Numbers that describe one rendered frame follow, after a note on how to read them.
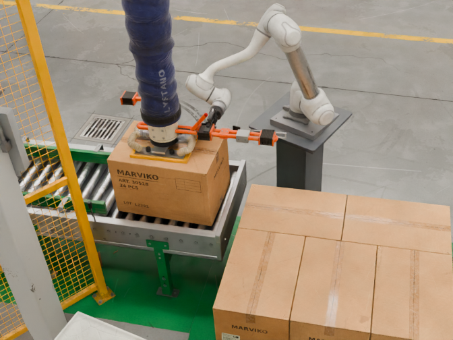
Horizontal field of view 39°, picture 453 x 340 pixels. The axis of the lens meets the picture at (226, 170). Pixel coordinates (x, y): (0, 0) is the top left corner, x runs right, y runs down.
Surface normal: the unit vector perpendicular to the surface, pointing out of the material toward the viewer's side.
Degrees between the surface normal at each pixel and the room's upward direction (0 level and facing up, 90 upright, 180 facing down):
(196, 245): 90
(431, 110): 0
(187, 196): 90
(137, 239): 90
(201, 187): 90
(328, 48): 0
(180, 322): 0
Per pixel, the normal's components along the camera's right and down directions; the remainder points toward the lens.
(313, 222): -0.06, -0.77
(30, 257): 0.97, 0.11
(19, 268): -0.23, 0.63
